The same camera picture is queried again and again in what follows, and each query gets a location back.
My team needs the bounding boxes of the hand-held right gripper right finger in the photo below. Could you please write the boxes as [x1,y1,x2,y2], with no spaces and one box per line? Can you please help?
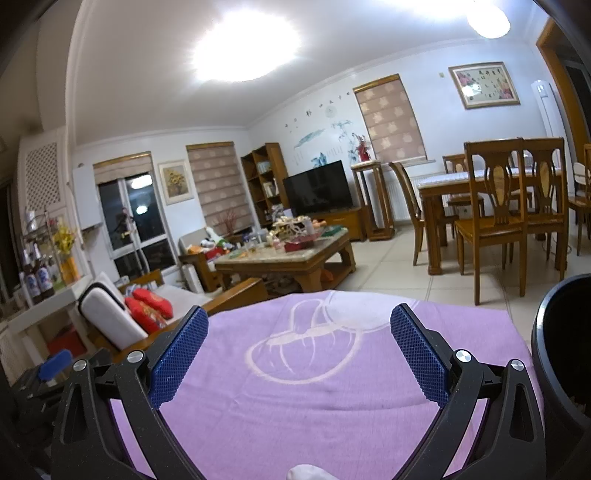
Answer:
[389,303,548,480]

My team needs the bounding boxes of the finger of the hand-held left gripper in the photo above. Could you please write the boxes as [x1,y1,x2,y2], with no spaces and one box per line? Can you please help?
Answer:
[39,349,74,383]
[86,347,116,366]

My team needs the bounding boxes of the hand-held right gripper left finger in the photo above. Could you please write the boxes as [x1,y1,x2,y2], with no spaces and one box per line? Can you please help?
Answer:
[50,305,209,480]

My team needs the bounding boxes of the black round bin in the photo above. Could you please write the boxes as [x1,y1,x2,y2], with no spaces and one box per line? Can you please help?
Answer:
[531,273,591,455]

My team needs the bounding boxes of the red storage box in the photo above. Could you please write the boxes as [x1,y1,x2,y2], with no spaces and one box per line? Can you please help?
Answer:
[46,325,88,356]

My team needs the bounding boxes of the white counter shelf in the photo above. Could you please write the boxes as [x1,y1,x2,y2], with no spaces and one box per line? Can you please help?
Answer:
[0,272,95,365]

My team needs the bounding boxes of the red pillow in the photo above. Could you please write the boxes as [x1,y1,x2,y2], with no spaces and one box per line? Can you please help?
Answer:
[133,287,174,320]
[124,296,167,334]

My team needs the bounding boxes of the dark glass bottle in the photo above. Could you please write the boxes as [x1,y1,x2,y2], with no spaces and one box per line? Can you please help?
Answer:
[32,244,55,298]
[21,249,40,305]

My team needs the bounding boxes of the wooden sofa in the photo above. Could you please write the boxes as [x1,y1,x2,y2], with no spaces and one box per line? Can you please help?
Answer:
[76,270,269,365]

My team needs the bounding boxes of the yellow flowers in orange vase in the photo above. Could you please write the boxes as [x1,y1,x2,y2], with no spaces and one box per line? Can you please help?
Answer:
[53,222,81,284]

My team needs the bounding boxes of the pile of soft toys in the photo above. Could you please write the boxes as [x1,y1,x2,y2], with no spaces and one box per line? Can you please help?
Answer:
[189,233,236,259]

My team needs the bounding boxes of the wooden armchair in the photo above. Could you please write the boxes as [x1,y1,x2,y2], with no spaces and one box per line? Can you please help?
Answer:
[178,226,232,294]

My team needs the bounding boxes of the purple blanket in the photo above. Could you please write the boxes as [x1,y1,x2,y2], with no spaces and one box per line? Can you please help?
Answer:
[108,290,546,480]

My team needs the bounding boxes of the dark device on white stand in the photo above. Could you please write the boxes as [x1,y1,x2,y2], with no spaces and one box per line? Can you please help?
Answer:
[115,208,151,282]

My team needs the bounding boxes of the dark window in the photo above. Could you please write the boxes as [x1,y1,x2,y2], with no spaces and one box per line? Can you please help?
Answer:
[97,173,178,278]

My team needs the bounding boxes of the wooden dining table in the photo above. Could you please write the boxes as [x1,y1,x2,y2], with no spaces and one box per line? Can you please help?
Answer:
[416,168,568,277]

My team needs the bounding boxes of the wooden coffee table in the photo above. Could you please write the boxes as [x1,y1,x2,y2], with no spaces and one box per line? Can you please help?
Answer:
[213,228,357,294]

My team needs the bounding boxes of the wooden dining chair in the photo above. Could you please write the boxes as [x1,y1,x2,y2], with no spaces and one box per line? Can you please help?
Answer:
[442,154,485,217]
[522,137,570,282]
[455,137,527,306]
[389,161,460,266]
[567,142,591,257]

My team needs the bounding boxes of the wooden television stand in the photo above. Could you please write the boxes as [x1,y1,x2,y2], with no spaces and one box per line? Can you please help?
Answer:
[311,205,368,243]

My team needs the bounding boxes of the white radiator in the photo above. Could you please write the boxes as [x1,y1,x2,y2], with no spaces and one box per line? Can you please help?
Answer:
[385,173,446,222]

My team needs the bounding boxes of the white rounded lump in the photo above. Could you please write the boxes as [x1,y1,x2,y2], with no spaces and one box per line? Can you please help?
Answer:
[287,463,335,480]

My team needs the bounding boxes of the wooden model decoration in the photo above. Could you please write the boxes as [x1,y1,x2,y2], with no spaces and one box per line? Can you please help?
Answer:
[272,215,315,241]

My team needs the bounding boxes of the striped roller blind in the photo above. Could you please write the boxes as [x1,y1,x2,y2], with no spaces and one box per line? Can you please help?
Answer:
[185,141,252,236]

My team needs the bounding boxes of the framed sunflower painting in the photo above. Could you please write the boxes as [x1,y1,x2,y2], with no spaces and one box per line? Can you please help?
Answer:
[158,159,195,206]

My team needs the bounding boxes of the short window blind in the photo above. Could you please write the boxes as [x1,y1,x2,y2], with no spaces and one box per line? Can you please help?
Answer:
[92,151,154,184]

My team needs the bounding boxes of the white lattice cabinet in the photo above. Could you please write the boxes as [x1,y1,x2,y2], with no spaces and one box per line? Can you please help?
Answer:
[17,127,77,232]

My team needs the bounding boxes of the black television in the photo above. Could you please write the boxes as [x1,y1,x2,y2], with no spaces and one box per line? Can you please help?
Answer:
[283,160,354,217]

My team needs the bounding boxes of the red vase with flowers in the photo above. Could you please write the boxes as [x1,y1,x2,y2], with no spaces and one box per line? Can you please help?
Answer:
[353,134,374,162]

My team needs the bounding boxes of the wooden bookshelf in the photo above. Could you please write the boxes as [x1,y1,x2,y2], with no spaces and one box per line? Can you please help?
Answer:
[240,142,289,229]

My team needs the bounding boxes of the pink patterned roller blind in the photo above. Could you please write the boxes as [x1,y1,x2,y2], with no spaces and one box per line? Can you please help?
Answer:
[352,74,428,162]

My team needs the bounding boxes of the white backed chair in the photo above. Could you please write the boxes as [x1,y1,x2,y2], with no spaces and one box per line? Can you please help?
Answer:
[571,161,591,195]

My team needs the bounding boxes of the white standing air conditioner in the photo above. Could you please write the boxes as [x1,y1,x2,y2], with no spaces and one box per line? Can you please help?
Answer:
[530,79,568,139]

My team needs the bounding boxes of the framed flower picture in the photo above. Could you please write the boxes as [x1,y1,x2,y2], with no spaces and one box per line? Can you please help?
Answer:
[448,61,522,110]

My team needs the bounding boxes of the large round ceiling lamp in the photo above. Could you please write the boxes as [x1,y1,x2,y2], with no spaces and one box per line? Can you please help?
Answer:
[189,11,301,84]

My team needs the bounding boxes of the small ceiling lamp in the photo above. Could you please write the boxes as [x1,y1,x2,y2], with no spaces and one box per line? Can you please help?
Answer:
[465,0,512,40]

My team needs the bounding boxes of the metal wire rack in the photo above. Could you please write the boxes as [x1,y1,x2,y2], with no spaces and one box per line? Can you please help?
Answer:
[21,210,61,259]

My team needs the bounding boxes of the white wall boiler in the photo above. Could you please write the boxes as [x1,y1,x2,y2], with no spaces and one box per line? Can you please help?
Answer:
[71,164,103,230]

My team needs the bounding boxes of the tall wooden pedestal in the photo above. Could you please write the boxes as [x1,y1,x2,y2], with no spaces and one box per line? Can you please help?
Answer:
[351,160,395,241]

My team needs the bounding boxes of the wooden door frame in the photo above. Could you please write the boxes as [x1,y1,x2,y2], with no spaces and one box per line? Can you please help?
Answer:
[536,17,585,185]

